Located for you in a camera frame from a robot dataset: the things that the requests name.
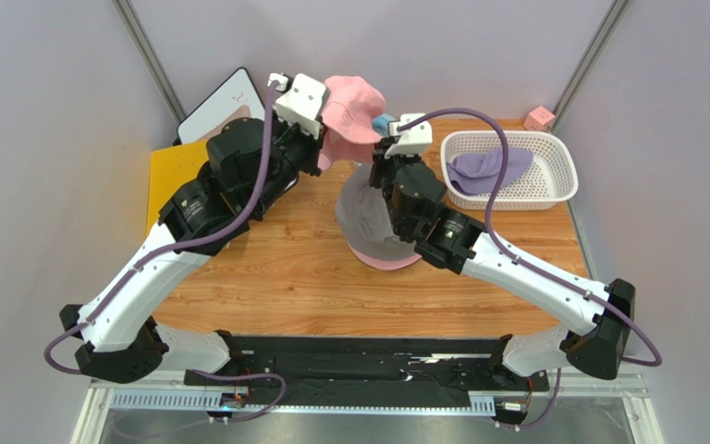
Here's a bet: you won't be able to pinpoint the lavender cloth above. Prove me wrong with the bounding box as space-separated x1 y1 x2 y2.
446 147 534 195

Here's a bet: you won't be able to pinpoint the pink brown folder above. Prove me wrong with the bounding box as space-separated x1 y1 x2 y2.
200 105 251 141

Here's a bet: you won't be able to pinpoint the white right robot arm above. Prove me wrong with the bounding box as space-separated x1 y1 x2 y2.
369 148 635 380

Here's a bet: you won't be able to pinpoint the white board black frame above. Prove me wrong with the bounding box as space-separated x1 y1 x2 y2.
174 68 264 145

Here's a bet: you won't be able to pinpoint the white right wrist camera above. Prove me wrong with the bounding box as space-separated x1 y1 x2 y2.
385 113 434 157

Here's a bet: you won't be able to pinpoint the pink cloth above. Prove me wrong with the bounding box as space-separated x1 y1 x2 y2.
317 75 386 171

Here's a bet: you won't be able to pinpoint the pink bucket hat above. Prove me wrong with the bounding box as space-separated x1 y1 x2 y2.
348 244 422 272

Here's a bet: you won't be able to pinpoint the white perforated plastic basket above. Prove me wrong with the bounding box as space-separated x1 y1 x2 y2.
440 130 579 211

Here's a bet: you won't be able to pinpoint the light blue headphones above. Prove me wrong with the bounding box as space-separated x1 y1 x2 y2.
372 114 395 138

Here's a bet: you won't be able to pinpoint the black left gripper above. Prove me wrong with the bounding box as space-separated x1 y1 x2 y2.
248 105 328 216

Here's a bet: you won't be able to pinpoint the yellow binder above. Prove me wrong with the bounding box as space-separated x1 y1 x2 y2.
145 140 208 234

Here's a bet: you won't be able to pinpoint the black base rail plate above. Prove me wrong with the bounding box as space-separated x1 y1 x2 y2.
181 332 551 410

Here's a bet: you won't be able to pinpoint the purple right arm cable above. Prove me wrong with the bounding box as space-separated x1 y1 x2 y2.
397 108 664 430

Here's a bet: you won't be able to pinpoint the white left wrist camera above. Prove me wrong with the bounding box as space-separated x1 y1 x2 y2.
268 73 330 140

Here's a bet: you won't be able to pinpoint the grey hat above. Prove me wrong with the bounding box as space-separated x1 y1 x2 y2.
335 164 415 251

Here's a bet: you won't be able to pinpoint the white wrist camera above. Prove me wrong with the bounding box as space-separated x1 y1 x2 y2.
385 113 434 157
268 73 330 140

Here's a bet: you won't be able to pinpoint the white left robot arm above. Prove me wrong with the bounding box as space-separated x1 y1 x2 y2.
60 117 325 384

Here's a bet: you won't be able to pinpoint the small pink box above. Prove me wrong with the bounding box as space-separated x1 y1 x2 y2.
522 105 556 132

